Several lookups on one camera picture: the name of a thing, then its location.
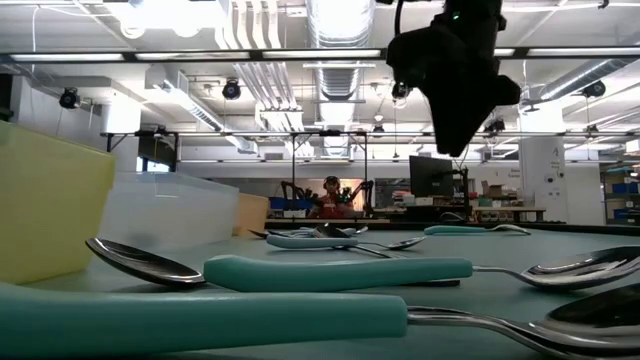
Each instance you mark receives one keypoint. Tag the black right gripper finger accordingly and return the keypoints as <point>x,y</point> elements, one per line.
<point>449,137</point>
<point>474,132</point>

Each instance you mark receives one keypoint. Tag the dark metal spoon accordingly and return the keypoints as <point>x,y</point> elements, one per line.
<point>327,231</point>
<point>260,234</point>
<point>145,265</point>

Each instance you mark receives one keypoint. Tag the black background robot arm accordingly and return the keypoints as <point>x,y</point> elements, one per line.
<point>292,190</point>
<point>367,192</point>

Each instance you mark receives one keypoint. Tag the black background monitor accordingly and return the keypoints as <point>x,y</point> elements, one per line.
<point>430,177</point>

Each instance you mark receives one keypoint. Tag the black monitor stand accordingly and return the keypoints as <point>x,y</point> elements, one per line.
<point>466,195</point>

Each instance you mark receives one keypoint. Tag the cardboard box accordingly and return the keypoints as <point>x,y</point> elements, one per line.
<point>494,191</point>

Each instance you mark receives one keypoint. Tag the white pillar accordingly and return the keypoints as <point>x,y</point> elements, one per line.
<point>542,165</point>

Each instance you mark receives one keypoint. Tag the green table mat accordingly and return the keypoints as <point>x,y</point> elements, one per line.
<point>475,250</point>

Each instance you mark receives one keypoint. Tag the person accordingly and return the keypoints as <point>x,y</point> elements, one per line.
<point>330,207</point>

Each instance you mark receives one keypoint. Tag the storage shelf with bins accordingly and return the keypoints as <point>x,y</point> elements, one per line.
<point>622,200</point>

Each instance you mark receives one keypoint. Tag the blue storage bins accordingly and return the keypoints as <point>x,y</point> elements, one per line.
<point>280,203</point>

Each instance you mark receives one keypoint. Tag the orange plastic bin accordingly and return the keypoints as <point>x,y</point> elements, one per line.
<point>252,215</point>

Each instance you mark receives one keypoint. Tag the clear plastic bin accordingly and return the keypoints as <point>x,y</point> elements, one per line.
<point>170,215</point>

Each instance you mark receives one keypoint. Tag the yellow plastic bin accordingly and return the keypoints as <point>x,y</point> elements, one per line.
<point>50,210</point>

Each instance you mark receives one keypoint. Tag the black ceiling camera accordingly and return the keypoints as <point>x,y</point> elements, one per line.
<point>496,126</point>
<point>594,89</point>
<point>231,90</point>
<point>69,98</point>
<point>400,92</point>

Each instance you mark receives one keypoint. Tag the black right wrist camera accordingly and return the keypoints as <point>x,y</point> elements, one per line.
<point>412,60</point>

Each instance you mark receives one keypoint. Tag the slanted silver ceiling duct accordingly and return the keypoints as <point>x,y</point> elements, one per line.
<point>575,80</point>

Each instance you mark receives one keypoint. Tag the silver ribbed ceiling duct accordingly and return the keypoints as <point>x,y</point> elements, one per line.
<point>340,90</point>

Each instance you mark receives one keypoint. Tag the black metal station frame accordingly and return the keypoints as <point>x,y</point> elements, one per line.
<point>250,134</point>

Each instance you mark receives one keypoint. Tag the white rectangular ceiling duct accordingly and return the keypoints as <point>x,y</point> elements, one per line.
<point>200,112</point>

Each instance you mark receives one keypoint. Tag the black post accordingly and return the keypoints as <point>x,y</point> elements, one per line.
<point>5,100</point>

